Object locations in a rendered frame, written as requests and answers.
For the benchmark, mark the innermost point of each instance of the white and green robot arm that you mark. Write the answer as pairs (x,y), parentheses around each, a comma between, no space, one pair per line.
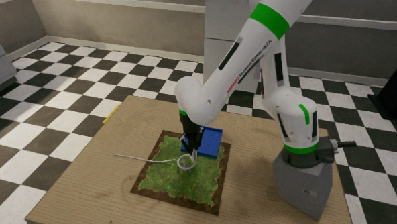
(262,39)

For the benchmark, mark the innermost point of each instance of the green grass mat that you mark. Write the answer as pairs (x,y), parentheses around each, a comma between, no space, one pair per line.
(199,189)

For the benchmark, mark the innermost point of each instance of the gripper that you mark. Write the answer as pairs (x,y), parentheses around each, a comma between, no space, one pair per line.
(194,139)

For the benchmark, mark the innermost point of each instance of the blue tray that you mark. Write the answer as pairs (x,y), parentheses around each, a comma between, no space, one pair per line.
(210,142)

